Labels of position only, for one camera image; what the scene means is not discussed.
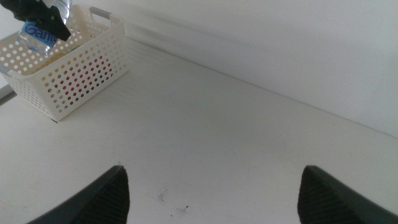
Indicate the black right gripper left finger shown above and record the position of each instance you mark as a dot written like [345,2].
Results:
[102,202]

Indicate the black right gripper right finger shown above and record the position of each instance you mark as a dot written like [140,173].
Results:
[329,202]

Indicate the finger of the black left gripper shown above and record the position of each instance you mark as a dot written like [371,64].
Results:
[53,25]

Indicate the small water bottle blue cap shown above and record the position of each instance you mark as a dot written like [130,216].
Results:
[37,39]

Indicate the red soda can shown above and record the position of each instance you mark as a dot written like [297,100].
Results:
[81,77]

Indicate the white perforated plastic basket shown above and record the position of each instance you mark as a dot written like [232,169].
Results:
[102,53]

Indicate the short black thread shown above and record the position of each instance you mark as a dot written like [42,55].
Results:
[54,121]

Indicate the pale grey wall trunking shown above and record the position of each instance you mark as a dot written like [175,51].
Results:
[146,34]

